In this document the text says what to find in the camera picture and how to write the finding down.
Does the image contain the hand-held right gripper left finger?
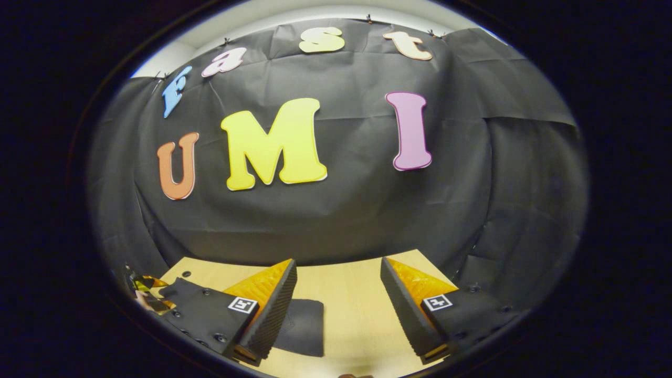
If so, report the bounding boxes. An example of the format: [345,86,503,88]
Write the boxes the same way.
[157,258,298,367]

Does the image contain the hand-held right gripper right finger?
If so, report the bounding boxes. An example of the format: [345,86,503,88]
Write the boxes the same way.
[381,256,527,365]

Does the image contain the dark grey jeans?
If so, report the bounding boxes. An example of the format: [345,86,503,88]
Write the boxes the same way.
[273,299,326,358]

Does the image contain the black backdrop cloth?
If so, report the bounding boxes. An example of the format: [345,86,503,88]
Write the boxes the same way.
[87,21,589,316]

